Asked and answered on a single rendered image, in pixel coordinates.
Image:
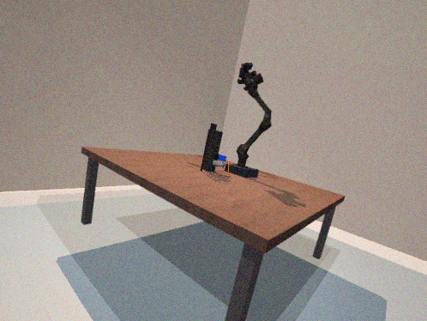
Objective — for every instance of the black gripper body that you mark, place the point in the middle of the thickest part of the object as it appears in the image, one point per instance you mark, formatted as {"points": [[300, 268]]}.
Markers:
{"points": [[246, 67]]}

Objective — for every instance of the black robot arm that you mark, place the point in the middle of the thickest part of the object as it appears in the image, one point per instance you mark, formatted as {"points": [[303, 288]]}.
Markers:
{"points": [[265, 124]]}

